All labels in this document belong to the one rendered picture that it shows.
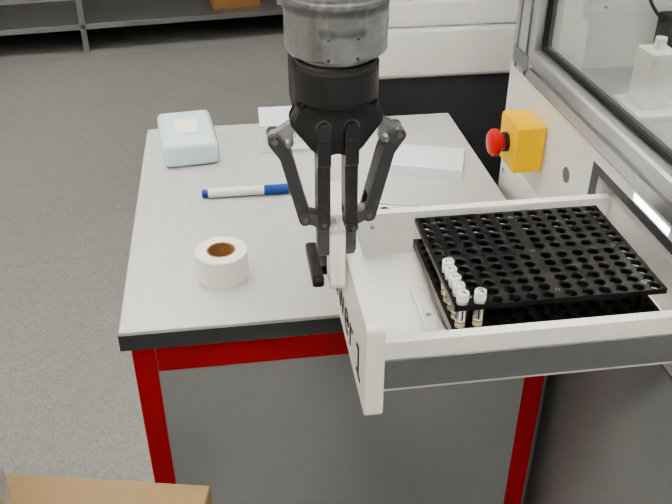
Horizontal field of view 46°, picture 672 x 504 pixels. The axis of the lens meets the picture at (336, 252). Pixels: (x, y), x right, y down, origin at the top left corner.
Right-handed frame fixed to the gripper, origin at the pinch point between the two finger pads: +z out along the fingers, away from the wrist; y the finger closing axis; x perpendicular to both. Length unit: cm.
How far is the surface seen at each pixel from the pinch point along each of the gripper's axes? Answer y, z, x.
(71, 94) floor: -82, 94, 298
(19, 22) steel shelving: -115, 79, 367
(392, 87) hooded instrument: 24, 16, 85
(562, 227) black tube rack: 27.2, 3.8, 7.3
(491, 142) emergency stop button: 27.7, 5.7, 34.9
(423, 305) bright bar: 9.9, 9.0, 1.8
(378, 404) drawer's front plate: 2.5, 10.2, -11.5
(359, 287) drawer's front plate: 1.5, 0.9, -5.1
